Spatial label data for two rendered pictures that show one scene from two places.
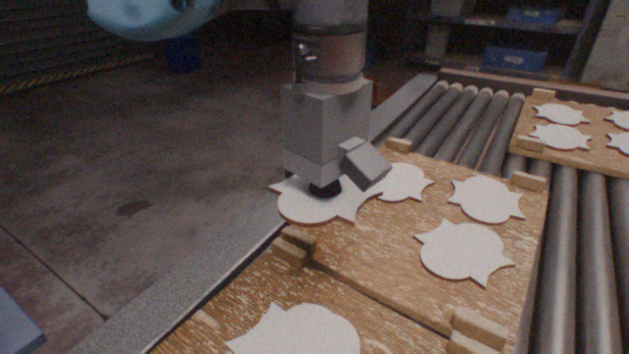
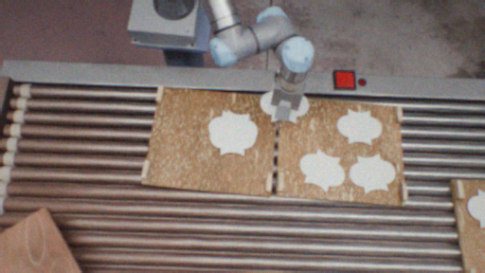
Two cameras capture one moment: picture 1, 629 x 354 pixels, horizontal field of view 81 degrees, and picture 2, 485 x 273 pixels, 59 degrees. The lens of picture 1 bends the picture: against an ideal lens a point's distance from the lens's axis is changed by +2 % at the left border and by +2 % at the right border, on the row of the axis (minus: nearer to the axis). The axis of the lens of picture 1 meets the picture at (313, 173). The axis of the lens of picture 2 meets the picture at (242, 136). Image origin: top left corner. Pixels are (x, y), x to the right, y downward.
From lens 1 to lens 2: 1.02 m
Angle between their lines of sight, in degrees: 48
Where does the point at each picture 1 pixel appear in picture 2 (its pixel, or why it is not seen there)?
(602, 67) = not seen: outside the picture
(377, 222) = (319, 131)
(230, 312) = (241, 103)
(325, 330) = (247, 136)
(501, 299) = (303, 190)
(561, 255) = (352, 214)
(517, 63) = not seen: outside the picture
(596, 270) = (350, 228)
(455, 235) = (330, 165)
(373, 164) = (282, 115)
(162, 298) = (235, 77)
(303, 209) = (267, 102)
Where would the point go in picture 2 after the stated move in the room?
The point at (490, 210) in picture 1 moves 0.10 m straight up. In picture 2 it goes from (361, 177) to (370, 168)
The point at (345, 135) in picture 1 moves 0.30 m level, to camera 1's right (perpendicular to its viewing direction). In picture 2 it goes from (284, 100) to (345, 189)
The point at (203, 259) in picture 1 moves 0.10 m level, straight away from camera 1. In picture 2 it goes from (259, 77) to (275, 57)
